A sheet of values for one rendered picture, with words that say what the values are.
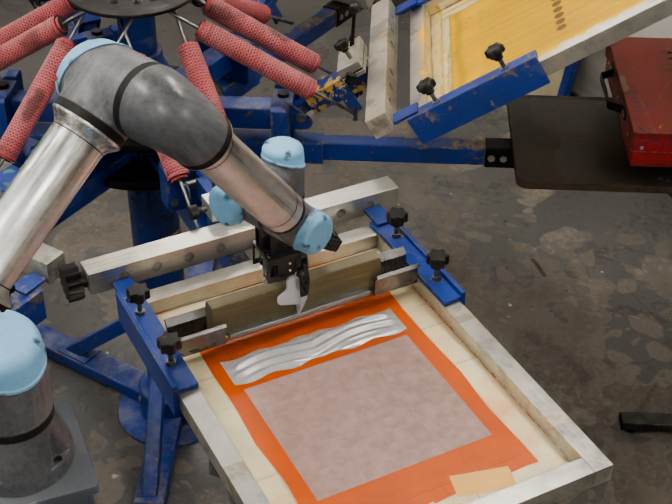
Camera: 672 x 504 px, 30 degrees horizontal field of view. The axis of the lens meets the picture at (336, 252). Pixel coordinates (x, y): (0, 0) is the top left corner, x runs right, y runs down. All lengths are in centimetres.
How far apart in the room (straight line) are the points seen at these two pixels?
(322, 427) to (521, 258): 211
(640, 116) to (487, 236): 154
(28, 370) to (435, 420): 82
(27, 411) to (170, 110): 45
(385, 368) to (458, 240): 199
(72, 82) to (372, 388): 82
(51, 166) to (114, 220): 260
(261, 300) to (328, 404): 24
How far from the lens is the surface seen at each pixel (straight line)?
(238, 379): 231
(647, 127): 283
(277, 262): 228
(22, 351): 171
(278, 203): 197
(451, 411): 226
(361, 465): 216
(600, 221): 446
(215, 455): 213
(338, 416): 224
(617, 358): 390
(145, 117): 176
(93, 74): 183
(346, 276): 241
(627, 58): 310
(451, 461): 217
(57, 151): 182
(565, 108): 318
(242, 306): 234
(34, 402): 175
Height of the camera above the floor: 252
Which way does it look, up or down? 37 degrees down
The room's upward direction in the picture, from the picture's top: 1 degrees clockwise
